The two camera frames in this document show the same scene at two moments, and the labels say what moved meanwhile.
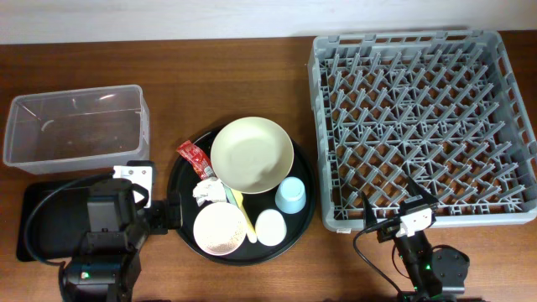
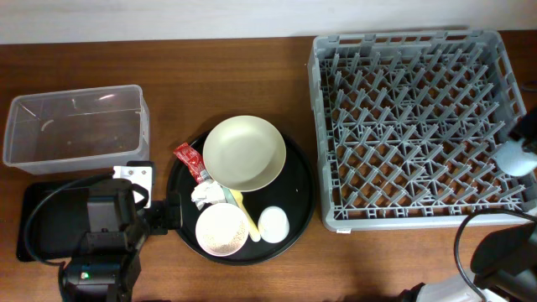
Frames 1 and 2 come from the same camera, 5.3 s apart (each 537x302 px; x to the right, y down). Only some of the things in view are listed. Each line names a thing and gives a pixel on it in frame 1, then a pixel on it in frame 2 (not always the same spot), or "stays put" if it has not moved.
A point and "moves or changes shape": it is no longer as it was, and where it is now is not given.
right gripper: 416,190 to 524,127
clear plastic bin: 85,130 stays put
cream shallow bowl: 252,154 moves or changes shape
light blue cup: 290,197 to 513,160
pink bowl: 219,228 stays put
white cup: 271,228 stays put
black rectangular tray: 52,221 stays put
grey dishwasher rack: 439,106 stays put
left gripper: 161,223 stays put
